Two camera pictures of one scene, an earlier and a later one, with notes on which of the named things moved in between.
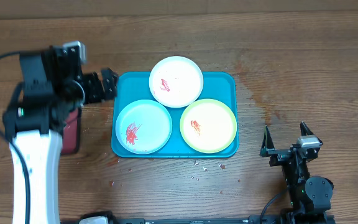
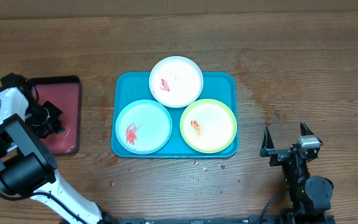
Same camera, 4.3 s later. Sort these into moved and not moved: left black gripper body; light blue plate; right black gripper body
Moved: left black gripper body
Not moved: light blue plate; right black gripper body
